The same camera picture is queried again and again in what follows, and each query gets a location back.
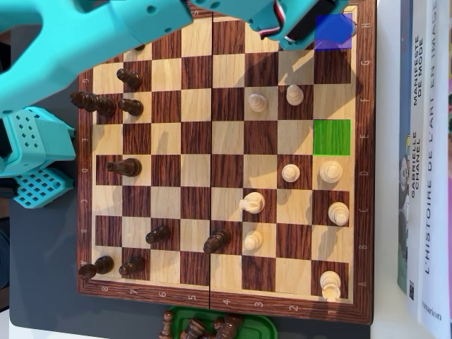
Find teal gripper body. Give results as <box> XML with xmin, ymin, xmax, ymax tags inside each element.
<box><xmin>190</xmin><ymin>0</ymin><xmax>249</xmax><ymax>24</ymax></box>

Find teal perforated robot base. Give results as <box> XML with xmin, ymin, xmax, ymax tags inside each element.
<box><xmin>0</xmin><ymin>105</ymin><xmax>77</xmax><ymax>210</ymax></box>

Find light wooden pawn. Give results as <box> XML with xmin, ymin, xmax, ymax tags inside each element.
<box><xmin>243</xmin><ymin>230</ymin><xmax>264</xmax><ymax>252</ymax></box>
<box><xmin>285</xmin><ymin>84</ymin><xmax>304</xmax><ymax>107</ymax></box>
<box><xmin>246</xmin><ymin>93</ymin><xmax>268</xmax><ymax>114</ymax></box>
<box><xmin>281</xmin><ymin>163</ymin><xmax>301</xmax><ymax>184</ymax></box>

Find folding wooden chessboard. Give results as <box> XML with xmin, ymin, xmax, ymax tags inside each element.
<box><xmin>76</xmin><ymin>0</ymin><xmax>376</xmax><ymax>326</ymax></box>

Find dark wooden king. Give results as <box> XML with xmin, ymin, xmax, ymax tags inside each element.
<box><xmin>69</xmin><ymin>91</ymin><xmax>117</xmax><ymax>118</ymax></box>

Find dark wooden bishop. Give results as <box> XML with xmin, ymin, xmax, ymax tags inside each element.
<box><xmin>107</xmin><ymin>157</ymin><xmax>143</xmax><ymax>177</ymax></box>
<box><xmin>203</xmin><ymin>228</ymin><xmax>231</xmax><ymax>255</ymax></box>

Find light wooden king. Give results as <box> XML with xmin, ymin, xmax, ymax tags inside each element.
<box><xmin>319</xmin><ymin>160</ymin><xmax>343</xmax><ymax>184</ymax></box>

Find light wooden knight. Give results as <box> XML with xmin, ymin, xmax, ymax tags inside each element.
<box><xmin>239</xmin><ymin>191</ymin><xmax>266</xmax><ymax>215</ymax></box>

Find light wooden bishop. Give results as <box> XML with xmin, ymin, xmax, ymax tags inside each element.
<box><xmin>327</xmin><ymin>201</ymin><xmax>350</xmax><ymax>227</ymax></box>

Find blue illustrated book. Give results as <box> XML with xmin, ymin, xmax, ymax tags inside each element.
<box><xmin>397</xmin><ymin>0</ymin><xmax>415</xmax><ymax>295</ymax></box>

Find dark wooden rook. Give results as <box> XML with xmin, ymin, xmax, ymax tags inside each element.
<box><xmin>78</xmin><ymin>256</ymin><xmax>115</xmax><ymax>282</ymax></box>

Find white Gabrielle Chanel book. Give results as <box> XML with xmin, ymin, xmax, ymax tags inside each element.
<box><xmin>405</xmin><ymin>0</ymin><xmax>428</xmax><ymax>324</ymax></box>

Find light wooden rook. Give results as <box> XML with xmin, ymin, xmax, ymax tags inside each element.
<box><xmin>319</xmin><ymin>270</ymin><xmax>342</xmax><ymax>302</ymax></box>

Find white art history book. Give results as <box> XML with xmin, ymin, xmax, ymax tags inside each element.
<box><xmin>417</xmin><ymin>0</ymin><xmax>452</xmax><ymax>339</ymax></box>

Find dark grey desk mat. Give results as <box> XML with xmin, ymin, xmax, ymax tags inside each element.
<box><xmin>8</xmin><ymin>28</ymin><xmax>372</xmax><ymax>339</ymax></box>

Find captured dark pieces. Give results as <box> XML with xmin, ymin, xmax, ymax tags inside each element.
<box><xmin>215</xmin><ymin>315</ymin><xmax>244</xmax><ymax>339</ymax></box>

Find green plastic tray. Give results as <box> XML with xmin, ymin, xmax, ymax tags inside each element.
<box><xmin>165</xmin><ymin>305</ymin><xmax>278</xmax><ymax>339</ymax></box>

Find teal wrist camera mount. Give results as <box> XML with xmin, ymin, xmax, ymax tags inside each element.
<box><xmin>243</xmin><ymin>0</ymin><xmax>357</xmax><ymax>51</ymax></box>

